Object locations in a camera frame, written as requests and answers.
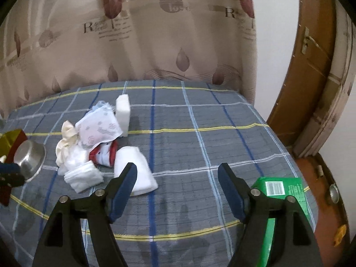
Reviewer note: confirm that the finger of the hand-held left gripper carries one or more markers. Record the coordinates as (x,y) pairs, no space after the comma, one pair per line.
(12,180)
(9,168)

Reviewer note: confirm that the light blue cloth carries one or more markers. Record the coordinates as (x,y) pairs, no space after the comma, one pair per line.
(100,105)

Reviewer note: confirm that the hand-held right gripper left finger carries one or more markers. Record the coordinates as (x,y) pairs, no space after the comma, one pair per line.
(124,189)

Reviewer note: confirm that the yellow object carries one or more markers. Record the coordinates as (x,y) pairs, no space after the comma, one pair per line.
(340,235)

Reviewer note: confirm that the white foam block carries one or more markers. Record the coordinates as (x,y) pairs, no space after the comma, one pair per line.
(123,114)

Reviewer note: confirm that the beige leaf print curtain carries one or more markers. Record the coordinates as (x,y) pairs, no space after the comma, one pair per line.
(125,39)

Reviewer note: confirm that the grey plaid bed sheet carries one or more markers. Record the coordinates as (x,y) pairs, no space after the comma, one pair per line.
(180,150)

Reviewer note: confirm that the rolled beige mat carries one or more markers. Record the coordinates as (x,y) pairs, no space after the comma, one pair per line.
(325,97)

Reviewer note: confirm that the small white cloth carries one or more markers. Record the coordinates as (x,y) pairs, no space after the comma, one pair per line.
(83,176)

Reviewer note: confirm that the cream cloth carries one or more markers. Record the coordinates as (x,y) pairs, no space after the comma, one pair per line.
(66,139)

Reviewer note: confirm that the small steel floor bowl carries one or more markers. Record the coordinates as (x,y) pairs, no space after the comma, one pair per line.
(334,193)

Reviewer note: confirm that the small beige cylinder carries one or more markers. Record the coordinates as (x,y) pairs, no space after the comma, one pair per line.
(320,170)

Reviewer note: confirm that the green box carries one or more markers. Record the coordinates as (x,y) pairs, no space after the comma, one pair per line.
(281,200)

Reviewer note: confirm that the red and white cloth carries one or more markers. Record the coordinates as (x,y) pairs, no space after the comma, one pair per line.
(105,153)

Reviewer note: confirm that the white printed cloth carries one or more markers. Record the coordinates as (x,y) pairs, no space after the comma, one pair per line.
(97,129)

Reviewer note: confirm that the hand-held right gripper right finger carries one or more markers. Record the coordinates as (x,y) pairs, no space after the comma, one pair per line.
(230,189)

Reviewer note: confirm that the red and gold box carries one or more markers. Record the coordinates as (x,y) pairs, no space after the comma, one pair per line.
(11,141)

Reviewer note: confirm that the white towel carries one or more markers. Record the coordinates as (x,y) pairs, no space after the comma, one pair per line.
(137,169)

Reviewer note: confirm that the brown wooden door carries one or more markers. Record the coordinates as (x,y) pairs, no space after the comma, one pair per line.
(303,75)

